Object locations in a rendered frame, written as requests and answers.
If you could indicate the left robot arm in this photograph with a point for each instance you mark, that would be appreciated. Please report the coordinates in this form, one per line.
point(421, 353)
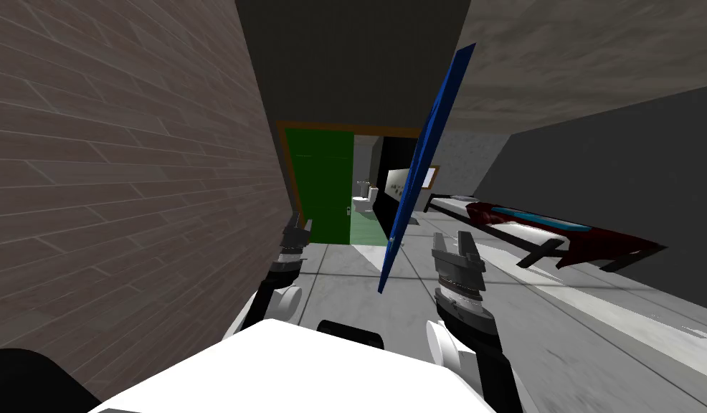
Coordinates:
point(267, 293)

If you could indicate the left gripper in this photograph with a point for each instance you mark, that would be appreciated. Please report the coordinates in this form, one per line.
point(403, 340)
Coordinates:
point(292, 242)

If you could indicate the green door leaf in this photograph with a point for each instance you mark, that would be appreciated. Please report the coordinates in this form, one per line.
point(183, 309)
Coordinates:
point(322, 183)

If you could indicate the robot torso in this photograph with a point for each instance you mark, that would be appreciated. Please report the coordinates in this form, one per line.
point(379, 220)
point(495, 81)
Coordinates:
point(284, 373)

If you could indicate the white toilet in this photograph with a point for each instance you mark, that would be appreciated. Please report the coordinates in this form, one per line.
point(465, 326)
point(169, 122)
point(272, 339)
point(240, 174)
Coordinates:
point(363, 201)

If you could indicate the bed with dark red blanket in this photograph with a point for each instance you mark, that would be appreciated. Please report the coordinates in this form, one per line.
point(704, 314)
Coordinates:
point(531, 226)

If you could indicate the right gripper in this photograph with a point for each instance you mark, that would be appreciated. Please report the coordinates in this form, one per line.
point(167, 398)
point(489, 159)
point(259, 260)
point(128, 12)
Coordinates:
point(458, 267)

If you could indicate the blue door leaf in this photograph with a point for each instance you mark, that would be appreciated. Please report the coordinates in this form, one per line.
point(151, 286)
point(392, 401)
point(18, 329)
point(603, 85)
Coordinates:
point(422, 172)

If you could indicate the brown framed wall picture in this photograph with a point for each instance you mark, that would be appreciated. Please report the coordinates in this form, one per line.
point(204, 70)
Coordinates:
point(397, 182)

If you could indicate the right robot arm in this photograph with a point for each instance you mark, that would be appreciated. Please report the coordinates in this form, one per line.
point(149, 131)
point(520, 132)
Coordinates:
point(484, 338)

